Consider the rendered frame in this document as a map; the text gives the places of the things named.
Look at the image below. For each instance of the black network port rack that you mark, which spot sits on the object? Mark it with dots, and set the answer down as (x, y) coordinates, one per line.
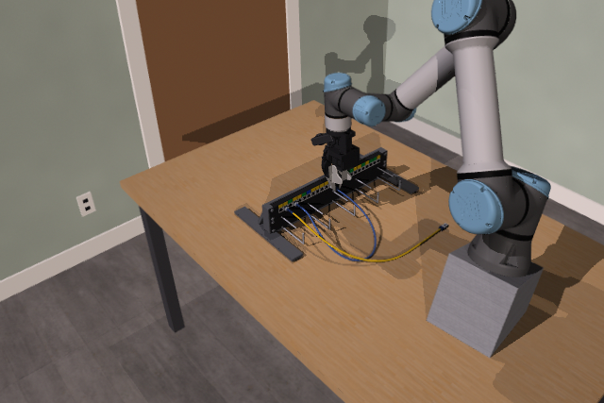
(312, 198)

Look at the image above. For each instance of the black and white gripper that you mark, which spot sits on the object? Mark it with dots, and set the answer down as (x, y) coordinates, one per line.
(339, 152)

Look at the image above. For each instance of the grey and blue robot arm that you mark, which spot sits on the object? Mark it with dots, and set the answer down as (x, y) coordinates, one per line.
(484, 199)

